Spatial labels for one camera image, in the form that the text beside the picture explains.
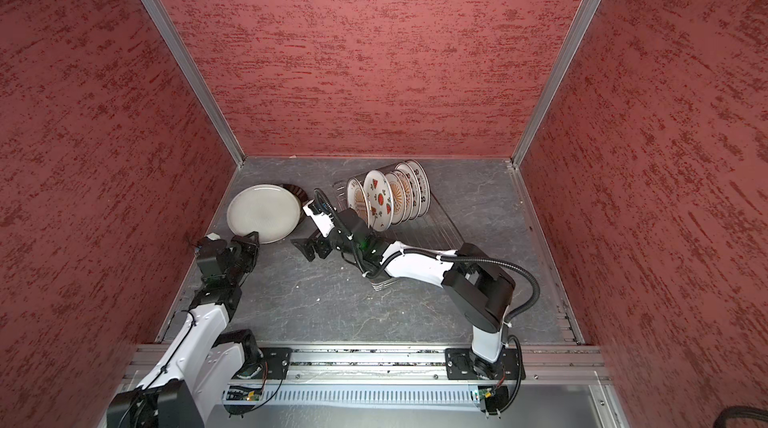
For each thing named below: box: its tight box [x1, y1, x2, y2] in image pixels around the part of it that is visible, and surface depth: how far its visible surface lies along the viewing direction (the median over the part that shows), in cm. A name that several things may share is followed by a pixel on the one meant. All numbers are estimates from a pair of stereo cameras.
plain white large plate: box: [226, 184, 301, 244], surface depth 91 cm
